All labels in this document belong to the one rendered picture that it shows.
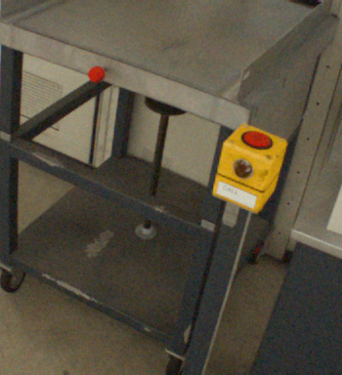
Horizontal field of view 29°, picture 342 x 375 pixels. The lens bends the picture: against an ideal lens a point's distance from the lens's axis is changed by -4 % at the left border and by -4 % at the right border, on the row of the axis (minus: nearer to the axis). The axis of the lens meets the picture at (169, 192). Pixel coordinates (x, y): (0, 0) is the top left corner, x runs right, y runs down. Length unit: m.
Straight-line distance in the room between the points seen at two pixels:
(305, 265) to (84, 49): 0.60
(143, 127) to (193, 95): 0.96
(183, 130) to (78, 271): 0.62
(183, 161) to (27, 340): 0.79
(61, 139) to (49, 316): 0.75
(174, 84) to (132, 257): 0.71
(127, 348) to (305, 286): 0.78
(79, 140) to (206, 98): 1.16
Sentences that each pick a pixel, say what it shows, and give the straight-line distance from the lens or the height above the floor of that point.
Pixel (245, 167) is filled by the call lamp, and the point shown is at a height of 0.88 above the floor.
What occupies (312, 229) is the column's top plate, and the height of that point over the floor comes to 0.75.
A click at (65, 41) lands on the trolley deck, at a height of 0.85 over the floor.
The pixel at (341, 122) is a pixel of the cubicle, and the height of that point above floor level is 0.56.
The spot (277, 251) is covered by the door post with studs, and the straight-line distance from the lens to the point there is 2.24.
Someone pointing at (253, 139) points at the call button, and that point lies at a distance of 1.02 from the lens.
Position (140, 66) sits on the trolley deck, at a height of 0.85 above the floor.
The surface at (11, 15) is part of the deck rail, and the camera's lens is 1.50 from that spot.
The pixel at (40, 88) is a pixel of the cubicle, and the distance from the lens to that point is 2.39.
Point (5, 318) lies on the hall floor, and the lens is 1.91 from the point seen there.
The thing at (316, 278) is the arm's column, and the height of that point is 0.66.
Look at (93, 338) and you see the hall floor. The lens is 1.88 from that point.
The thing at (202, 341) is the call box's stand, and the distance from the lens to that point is 1.29.
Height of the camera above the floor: 1.41
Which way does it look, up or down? 36 degrees down
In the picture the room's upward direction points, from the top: 10 degrees clockwise
